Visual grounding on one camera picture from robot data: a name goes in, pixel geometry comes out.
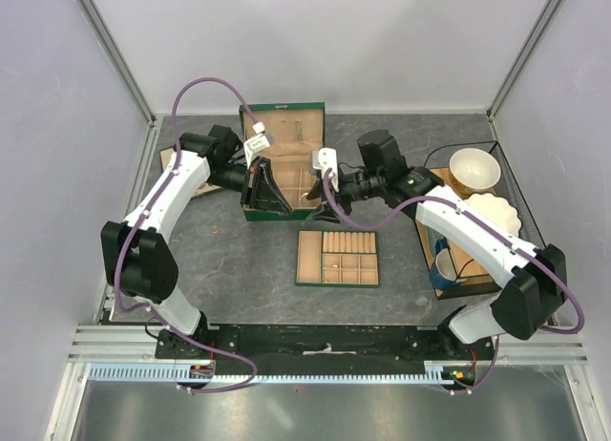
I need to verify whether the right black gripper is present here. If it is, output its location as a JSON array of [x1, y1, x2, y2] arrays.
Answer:
[[306, 167, 385, 225]]

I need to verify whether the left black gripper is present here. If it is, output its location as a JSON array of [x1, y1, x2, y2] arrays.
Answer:
[[205, 157, 292, 217]]

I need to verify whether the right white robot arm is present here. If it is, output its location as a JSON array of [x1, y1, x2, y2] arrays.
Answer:
[[308, 130, 574, 359]]

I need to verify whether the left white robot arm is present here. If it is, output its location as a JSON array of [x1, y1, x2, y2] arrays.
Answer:
[[100, 122, 292, 358]]

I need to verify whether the green jewelry tray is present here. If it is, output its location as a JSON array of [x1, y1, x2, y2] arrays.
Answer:
[[295, 230, 380, 288]]

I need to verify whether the green jewelry box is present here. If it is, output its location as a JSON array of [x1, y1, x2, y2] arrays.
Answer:
[[239, 102, 326, 221]]

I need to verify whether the floral square ceramic plate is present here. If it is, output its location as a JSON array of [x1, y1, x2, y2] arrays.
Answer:
[[159, 147, 221, 198]]

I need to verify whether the blue mug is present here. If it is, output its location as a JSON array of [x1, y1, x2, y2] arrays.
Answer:
[[429, 239, 466, 292]]

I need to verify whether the yellow ceramic bowl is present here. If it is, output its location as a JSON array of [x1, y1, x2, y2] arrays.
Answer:
[[449, 148, 501, 198]]

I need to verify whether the white scalloped plate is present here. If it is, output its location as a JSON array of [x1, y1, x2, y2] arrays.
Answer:
[[465, 193, 522, 236]]

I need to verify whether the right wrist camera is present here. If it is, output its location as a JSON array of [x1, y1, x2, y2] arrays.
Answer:
[[310, 147, 339, 192]]

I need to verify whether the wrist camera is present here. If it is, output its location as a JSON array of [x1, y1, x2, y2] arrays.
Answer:
[[310, 147, 339, 192], [243, 121, 273, 167]]

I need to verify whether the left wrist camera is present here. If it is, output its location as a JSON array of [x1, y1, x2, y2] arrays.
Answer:
[[243, 121, 273, 167]]

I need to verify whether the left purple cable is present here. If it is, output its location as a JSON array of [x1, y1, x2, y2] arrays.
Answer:
[[114, 76, 266, 395]]

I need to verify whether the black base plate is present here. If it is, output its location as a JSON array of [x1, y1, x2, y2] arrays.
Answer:
[[155, 324, 494, 373]]

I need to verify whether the black wire shelf rack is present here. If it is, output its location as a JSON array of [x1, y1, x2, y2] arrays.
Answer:
[[424, 140, 545, 301]]

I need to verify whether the grey cable duct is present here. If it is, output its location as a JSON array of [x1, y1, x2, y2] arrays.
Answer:
[[88, 363, 454, 386]]

